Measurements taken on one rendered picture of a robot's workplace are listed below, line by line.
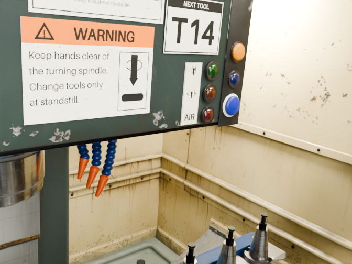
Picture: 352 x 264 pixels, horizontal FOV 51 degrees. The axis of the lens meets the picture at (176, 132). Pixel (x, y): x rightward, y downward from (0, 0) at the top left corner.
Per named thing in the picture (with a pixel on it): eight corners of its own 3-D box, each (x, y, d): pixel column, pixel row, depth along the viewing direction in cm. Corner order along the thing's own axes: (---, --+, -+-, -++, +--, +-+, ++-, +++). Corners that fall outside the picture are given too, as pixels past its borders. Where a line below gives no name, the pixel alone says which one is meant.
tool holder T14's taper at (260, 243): (253, 246, 89) (257, 221, 87) (271, 254, 86) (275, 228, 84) (244, 254, 85) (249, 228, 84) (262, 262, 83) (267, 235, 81)
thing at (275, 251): (290, 256, 89) (290, 253, 89) (276, 264, 86) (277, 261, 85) (266, 242, 94) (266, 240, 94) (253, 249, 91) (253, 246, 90)
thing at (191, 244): (191, 256, 71) (193, 241, 70) (196, 262, 70) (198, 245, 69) (184, 259, 70) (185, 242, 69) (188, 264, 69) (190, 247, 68)
